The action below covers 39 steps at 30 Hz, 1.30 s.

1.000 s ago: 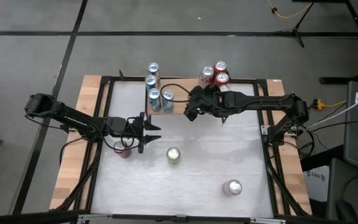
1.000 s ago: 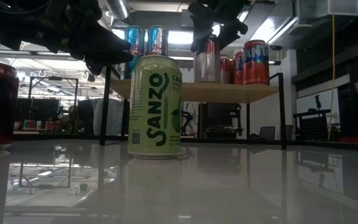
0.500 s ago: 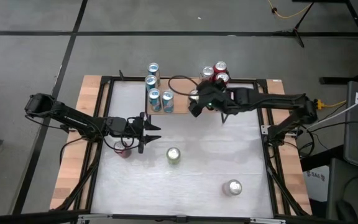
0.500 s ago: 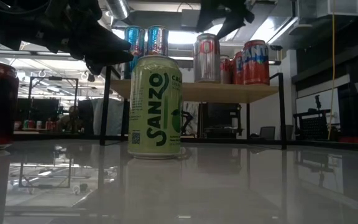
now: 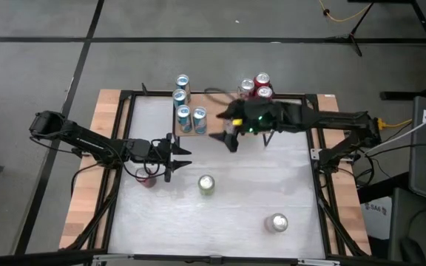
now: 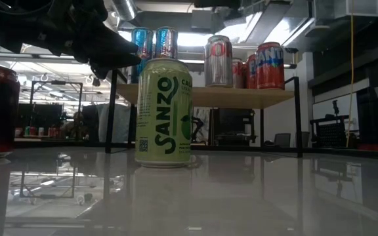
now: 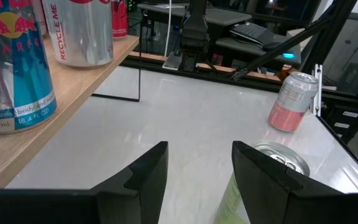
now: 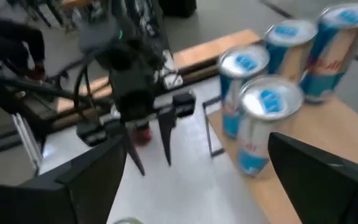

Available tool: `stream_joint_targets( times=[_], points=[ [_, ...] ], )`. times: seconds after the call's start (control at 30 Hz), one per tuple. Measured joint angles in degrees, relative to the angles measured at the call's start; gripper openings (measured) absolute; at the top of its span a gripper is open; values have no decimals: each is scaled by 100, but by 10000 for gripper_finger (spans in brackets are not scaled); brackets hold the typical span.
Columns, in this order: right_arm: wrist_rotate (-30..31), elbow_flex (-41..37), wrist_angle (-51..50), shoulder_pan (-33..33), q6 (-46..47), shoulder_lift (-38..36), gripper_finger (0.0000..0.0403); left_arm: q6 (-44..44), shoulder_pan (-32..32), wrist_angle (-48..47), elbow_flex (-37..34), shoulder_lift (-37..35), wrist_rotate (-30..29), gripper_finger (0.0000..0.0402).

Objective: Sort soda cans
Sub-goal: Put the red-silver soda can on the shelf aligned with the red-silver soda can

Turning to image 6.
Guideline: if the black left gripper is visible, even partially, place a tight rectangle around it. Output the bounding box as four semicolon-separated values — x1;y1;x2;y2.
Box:
41;0;142;80

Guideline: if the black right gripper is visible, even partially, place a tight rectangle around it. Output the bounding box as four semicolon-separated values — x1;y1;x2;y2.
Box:
194;0;242;9

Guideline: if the blue silver Red Bull can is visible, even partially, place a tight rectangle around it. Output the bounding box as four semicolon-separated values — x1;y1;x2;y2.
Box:
155;27;179;60
128;27;155;85

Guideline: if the green Sanzo can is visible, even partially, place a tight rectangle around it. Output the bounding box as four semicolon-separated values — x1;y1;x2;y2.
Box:
135;58;193;168

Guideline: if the grey ceiling unit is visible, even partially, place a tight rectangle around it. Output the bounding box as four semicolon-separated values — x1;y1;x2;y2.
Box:
190;9;215;32

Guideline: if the grey fabric cover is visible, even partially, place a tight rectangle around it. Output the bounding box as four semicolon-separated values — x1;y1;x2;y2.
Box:
83;103;133;144

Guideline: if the black monitor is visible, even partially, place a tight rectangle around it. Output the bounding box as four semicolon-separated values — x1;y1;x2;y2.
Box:
18;104;64;129

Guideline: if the wooden shelf with black legs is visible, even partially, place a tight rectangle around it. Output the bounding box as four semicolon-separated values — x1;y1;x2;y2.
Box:
105;68;305;158

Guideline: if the black desk with monitor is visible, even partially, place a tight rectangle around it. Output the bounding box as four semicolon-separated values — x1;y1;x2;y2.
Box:
210;108;257;147

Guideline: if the white ceiling box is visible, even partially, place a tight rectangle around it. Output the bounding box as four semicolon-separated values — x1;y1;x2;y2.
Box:
335;0;378;17

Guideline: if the black perforated cart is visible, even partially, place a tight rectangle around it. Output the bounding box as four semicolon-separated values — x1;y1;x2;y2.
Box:
309;100;350;149

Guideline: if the silver ventilation duct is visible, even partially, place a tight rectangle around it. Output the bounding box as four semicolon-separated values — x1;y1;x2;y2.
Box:
110;0;138;22

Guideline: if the black metal rack frame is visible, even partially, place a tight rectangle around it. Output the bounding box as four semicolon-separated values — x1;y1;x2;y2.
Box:
28;80;84;142

